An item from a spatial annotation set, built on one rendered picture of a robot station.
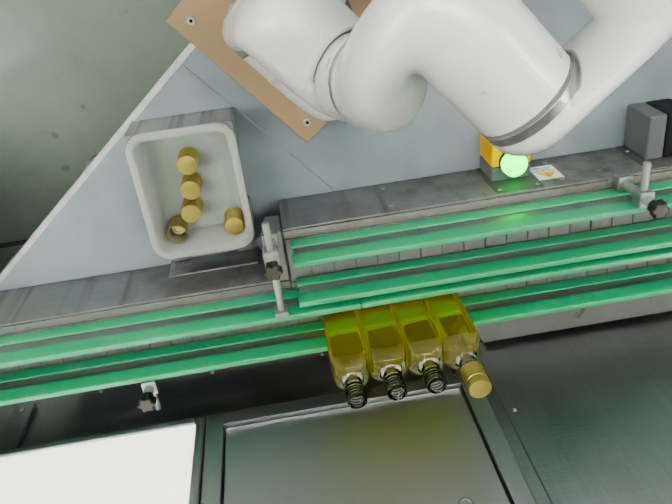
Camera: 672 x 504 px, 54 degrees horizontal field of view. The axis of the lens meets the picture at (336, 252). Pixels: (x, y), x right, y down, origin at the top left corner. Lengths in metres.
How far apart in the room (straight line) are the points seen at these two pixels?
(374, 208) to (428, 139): 0.17
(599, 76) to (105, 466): 0.93
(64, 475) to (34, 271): 0.38
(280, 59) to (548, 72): 0.25
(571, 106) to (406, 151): 0.72
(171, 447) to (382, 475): 0.35
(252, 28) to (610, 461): 0.82
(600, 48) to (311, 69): 0.25
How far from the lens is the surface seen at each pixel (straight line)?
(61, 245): 1.30
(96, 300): 1.23
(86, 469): 1.18
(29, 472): 1.23
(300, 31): 0.61
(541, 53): 0.50
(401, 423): 1.11
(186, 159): 1.12
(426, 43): 0.47
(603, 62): 0.52
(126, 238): 1.27
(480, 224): 1.10
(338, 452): 1.08
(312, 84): 0.63
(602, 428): 1.17
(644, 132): 1.29
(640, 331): 1.39
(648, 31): 0.52
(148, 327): 1.15
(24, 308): 1.28
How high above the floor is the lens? 1.86
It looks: 61 degrees down
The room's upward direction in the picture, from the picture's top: 166 degrees clockwise
